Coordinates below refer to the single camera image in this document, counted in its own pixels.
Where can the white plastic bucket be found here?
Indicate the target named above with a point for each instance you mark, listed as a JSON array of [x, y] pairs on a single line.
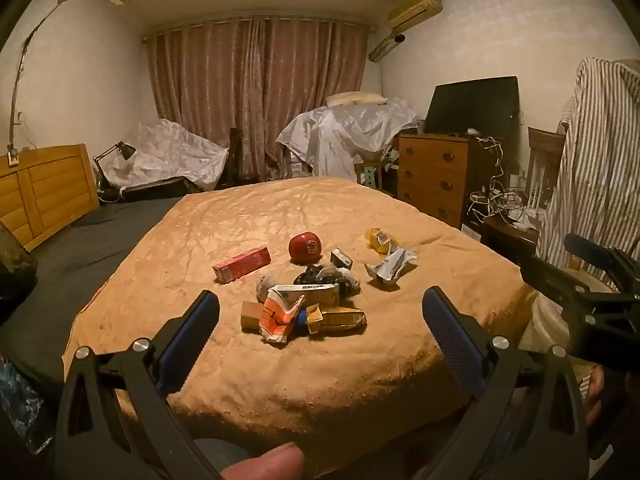
[[545, 325]]

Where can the yellow cardboard box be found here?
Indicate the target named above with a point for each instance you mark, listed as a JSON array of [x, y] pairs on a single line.
[[340, 320]]

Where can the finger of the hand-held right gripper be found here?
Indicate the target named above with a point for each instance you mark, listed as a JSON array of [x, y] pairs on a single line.
[[592, 251], [550, 276]]

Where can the orange white crumpled packet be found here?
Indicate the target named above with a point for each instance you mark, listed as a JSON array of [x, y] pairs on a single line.
[[280, 322]]

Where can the pale pillow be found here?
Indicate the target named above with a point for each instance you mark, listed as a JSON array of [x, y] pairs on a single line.
[[355, 98]]

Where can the small blue object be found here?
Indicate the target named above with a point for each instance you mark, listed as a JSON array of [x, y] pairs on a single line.
[[301, 321]]

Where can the pink curtain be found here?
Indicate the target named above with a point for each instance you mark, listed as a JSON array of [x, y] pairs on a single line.
[[250, 95]]

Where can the dark bed sheet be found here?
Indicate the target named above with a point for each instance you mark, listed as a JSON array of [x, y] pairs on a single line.
[[100, 240]]

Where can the patterned plastic bag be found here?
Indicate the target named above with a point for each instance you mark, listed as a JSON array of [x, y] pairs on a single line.
[[20, 405]]

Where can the beige ball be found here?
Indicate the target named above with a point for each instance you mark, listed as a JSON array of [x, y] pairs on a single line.
[[267, 289]]

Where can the small wooden chair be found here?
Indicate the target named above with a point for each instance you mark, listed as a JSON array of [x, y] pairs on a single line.
[[387, 177]]

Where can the small dark box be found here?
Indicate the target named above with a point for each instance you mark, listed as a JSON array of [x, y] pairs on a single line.
[[341, 258]]

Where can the white sock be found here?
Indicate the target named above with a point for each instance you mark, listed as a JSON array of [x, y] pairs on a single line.
[[350, 281]]

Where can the wooden headboard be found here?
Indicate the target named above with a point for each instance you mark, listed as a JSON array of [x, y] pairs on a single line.
[[50, 195]]

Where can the striped sheet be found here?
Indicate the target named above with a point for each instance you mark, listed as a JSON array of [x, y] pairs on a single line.
[[600, 170]]

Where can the person's foot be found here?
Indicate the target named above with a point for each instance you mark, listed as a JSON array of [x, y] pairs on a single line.
[[594, 400]]

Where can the dark cloth lump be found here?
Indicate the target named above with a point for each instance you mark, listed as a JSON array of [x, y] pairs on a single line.
[[15, 275]]

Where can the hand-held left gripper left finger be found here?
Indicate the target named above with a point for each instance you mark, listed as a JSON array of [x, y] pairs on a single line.
[[187, 340]]

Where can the dark side table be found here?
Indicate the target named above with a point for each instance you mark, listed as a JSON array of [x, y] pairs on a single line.
[[510, 240]]

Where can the white wrapper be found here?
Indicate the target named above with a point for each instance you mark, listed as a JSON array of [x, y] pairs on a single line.
[[390, 267]]

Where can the wooden dresser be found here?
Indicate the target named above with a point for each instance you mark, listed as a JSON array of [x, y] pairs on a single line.
[[432, 180]]

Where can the air conditioner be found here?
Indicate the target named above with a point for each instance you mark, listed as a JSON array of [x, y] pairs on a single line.
[[415, 10]]

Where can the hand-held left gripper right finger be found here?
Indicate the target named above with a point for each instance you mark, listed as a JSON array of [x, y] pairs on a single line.
[[452, 340]]

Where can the red ball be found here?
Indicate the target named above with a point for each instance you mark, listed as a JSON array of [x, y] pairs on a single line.
[[304, 247]]

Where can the small white plastic cover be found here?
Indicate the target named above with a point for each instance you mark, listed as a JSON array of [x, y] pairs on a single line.
[[170, 155]]

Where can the large white plastic cover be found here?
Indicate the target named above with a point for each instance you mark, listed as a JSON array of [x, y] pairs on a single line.
[[340, 135]]

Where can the tall wooden chair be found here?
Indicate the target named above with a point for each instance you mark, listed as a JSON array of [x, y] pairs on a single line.
[[545, 147]]

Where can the small brown box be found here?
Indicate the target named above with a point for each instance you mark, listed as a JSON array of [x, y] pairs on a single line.
[[252, 317]]

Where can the black desk lamp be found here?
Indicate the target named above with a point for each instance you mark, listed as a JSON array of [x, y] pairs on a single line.
[[125, 151]]

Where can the yellow crumpled wrapper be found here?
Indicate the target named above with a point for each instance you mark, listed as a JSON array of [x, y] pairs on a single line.
[[377, 240]]

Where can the black television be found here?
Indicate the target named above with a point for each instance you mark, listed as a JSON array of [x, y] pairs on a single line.
[[470, 110]]

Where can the long pink box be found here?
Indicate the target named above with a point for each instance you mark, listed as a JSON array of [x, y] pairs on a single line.
[[242, 264]]

